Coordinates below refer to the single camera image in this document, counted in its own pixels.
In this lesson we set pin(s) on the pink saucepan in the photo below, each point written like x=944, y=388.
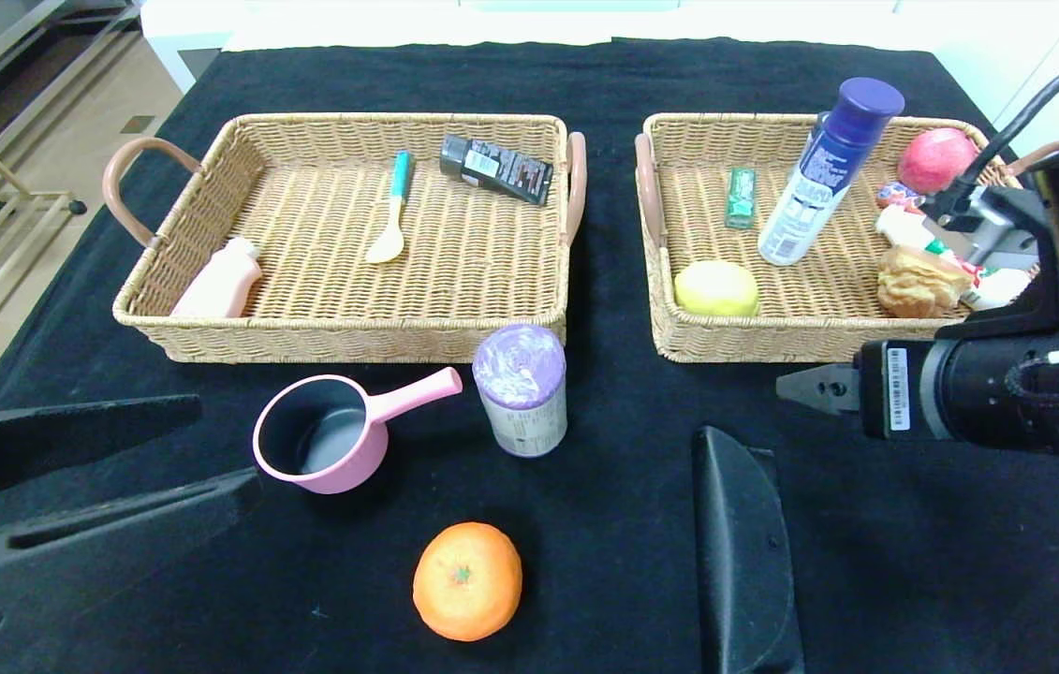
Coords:
x=323, y=440

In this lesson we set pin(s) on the purple lidded can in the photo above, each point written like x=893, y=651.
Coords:
x=524, y=412

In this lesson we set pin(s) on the wicker basket with food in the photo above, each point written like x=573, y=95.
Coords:
x=829, y=290

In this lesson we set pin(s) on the black pouch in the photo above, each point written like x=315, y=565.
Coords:
x=740, y=562

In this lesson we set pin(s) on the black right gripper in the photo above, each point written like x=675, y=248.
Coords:
x=894, y=388

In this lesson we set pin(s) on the white yoghurt drink bottle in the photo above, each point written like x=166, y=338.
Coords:
x=899, y=225

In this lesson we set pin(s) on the wicker basket with spatula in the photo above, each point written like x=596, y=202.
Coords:
x=492, y=271

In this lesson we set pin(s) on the cream bread bun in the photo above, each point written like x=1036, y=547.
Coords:
x=922, y=281

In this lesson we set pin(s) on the green gum pack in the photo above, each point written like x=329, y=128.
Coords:
x=740, y=198

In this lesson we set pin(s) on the black tablecloth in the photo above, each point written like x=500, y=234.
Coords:
x=398, y=75

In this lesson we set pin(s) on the grey shelf frame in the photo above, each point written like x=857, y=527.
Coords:
x=23, y=56

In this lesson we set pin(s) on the small clear dark-capped bottle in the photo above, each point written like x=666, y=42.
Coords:
x=819, y=119

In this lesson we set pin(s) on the blue capped spray can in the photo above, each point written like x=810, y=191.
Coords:
x=819, y=187

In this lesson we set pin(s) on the yellow lemon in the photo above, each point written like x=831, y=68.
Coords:
x=716, y=288

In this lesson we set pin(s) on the orange fruit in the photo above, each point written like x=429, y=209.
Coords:
x=468, y=580

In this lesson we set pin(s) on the pink lotion bottle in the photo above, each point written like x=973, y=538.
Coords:
x=225, y=285

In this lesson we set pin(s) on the white table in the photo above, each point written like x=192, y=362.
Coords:
x=211, y=23

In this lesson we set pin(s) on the dark cosmetic tube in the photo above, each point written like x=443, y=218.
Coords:
x=501, y=171

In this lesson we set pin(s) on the red blue wrapped snack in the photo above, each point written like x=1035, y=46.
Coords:
x=894, y=195

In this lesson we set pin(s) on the red apple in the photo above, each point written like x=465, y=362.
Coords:
x=932, y=160

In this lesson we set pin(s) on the beige wheeled metal rack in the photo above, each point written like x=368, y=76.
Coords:
x=33, y=197

